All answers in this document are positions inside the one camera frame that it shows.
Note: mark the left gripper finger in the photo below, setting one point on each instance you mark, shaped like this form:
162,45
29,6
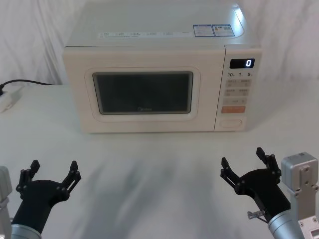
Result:
25,176
71,176

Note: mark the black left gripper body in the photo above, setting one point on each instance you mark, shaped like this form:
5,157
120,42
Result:
37,199

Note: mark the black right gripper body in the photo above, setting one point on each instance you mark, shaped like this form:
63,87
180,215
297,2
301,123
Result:
266,189

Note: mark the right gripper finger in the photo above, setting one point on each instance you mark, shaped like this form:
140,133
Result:
229,174
272,166

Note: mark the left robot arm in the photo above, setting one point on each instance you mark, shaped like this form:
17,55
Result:
23,230

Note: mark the white table cloth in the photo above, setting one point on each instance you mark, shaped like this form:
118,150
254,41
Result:
139,174

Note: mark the oven control panel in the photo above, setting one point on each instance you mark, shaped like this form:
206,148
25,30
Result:
236,97

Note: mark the white power strip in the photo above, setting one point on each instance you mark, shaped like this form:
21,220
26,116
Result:
11,98

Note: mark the white curtain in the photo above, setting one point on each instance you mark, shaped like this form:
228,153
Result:
32,37

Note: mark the cream microwave oven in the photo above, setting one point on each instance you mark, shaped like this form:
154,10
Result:
149,57

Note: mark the blue bordered sticker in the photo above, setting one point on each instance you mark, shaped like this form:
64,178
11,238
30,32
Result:
202,30
223,30

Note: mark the long white strip sticker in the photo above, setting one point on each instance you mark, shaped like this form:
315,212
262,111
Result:
144,34

